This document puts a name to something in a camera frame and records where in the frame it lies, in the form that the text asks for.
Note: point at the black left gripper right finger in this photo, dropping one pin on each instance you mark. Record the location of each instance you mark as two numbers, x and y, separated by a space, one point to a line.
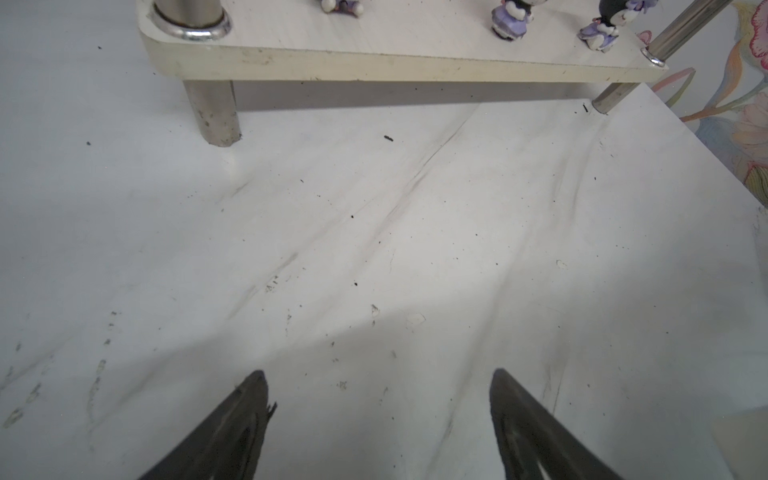
532 443

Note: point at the black purple figurine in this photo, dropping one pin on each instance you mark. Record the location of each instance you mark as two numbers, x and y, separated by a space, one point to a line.
604 30
351 7
510 20

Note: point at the white two-tier shelf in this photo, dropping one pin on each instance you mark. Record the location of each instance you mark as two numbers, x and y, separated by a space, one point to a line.
210 45

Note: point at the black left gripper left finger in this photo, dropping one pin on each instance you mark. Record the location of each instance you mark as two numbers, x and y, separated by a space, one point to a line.
228 442

